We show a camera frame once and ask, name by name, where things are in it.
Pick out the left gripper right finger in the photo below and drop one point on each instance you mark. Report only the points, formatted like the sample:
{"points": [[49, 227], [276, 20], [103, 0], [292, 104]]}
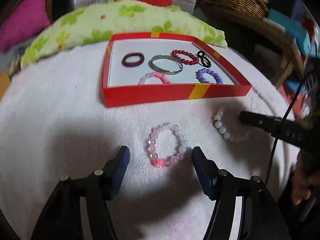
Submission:
{"points": [[216, 183]]}

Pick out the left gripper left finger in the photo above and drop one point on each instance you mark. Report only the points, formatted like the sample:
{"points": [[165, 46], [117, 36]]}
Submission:
{"points": [[106, 182]]}

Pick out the maroon hair band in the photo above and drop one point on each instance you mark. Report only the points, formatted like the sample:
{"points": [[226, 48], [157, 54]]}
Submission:
{"points": [[133, 60]]}

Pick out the silver bangle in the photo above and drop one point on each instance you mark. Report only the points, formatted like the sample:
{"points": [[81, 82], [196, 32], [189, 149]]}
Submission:
{"points": [[165, 64]]}

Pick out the person's right hand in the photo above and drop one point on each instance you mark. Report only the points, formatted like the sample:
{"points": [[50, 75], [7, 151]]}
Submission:
{"points": [[301, 182]]}

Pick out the wooden shelf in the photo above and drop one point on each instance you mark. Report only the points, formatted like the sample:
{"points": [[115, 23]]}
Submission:
{"points": [[263, 44]]}

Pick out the blue box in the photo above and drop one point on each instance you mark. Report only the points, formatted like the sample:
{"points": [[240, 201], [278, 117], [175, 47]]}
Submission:
{"points": [[294, 29]]}

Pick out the red shallow box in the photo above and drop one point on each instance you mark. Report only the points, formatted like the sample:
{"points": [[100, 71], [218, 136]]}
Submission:
{"points": [[206, 73]]}

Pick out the orange cardboard box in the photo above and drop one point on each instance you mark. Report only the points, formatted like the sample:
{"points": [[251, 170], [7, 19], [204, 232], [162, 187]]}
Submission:
{"points": [[4, 84]]}

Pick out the grey blanket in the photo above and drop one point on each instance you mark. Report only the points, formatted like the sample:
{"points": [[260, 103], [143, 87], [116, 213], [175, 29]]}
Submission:
{"points": [[15, 52]]}

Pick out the green floral pillow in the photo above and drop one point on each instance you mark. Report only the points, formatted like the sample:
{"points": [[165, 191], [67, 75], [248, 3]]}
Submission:
{"points": [[98, 22]]}

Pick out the magenta pillow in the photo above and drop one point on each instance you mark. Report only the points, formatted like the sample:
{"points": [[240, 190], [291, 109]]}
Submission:
{"points": [[28, 19]]}

